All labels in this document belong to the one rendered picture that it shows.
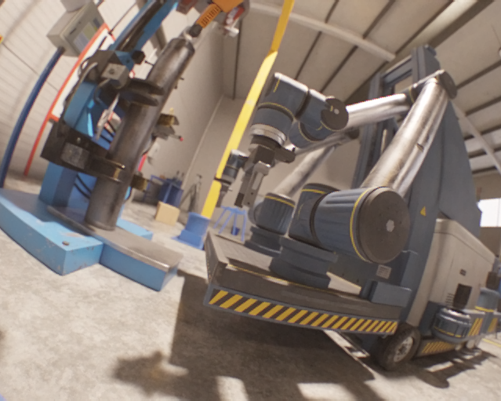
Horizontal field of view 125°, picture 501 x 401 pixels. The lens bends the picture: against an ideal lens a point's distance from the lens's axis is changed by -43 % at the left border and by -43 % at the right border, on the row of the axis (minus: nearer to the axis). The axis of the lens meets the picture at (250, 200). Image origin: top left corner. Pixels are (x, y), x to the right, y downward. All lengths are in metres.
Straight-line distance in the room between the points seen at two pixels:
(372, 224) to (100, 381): 0.74
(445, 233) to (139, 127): 1.85
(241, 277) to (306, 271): 0.25
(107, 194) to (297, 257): 1.06
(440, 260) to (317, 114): 1.06
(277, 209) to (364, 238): 0.83
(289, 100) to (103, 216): 1.15
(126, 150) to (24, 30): 2.19
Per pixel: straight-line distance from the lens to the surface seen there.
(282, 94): 0.65
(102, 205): 1.40
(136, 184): 1.60
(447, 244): 1.44
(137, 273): 1.23
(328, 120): 0.69
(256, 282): 0.67
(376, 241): 0.58
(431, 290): 1.42
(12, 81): 3.08
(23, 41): 3.10
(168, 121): 1.64
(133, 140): 1.40
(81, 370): 0.66
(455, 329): 1.31
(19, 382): 0.61
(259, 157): 0.56
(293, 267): 0.80
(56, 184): 1.68
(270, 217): 1.31
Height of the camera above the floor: 0.48
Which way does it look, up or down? 6 degrees up
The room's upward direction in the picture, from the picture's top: 20 degrees clockwise
